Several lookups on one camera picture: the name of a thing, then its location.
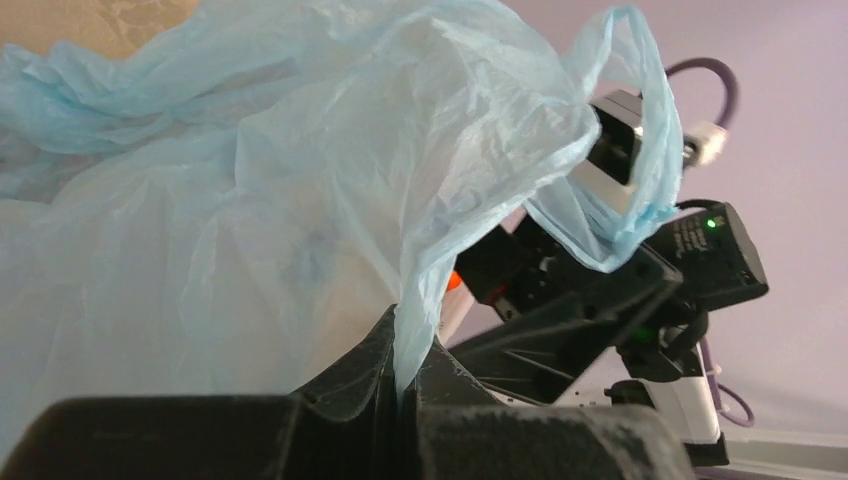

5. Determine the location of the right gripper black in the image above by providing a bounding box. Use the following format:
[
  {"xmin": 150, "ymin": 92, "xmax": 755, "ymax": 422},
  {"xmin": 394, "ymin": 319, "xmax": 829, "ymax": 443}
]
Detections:
[{"xmin": 450, "ymin": 217, "xmax": 683, "ymax": 405}]

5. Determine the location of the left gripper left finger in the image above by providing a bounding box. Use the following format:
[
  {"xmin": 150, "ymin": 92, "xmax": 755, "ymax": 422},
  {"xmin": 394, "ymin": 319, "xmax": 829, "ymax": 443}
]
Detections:
[{"xmin": 1, "ymin": 310, "xmax": 395, "ymax": 479}]

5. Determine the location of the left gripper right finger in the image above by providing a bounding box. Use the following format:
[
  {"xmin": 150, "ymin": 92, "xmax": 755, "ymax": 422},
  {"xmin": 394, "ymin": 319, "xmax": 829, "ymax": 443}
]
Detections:
[{"xmin": 400, "ymin": 341, "xmax": 695, "ymax": 479}]

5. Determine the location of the orange fake fruit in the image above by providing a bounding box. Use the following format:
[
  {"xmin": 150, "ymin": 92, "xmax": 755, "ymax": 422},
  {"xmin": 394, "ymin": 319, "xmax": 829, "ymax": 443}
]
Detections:
[{"xmin": 446, "ymin": 271, "xmax": 462, "ymax": 291}]

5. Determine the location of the light blue printed plastic bag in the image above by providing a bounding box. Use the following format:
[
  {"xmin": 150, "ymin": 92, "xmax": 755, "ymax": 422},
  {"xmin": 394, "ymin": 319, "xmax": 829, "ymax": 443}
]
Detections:
[{"xmin": 1, "ymin": 1, "xmax": 682, "ymax": 454}]

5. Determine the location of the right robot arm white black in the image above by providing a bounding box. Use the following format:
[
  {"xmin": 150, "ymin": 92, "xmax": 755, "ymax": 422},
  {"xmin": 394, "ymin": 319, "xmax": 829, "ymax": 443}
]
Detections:
[{"xmin": 451, "ymin": 199, "xmax": 769, "ymax": 467}]

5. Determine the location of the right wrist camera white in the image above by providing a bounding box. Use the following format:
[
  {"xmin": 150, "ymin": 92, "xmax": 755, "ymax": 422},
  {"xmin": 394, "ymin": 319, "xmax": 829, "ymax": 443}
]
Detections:
[{"xmin": 569, "ymin": 89, "xmax": 730, "ymax": 217}]

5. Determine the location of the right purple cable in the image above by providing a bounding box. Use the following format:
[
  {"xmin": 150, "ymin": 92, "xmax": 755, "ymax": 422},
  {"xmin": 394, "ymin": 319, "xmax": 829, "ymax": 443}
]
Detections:
[{"xmin": 665, "ymin": 56, "xmax": 757, "ymax": 429}]

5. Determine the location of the aluminium frame rail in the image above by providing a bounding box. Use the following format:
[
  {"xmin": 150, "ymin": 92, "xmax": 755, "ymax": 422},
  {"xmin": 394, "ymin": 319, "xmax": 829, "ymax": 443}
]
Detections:
[{"xmin": 695, "ymin": 427, "xmax": 847, "ymax": 479}]

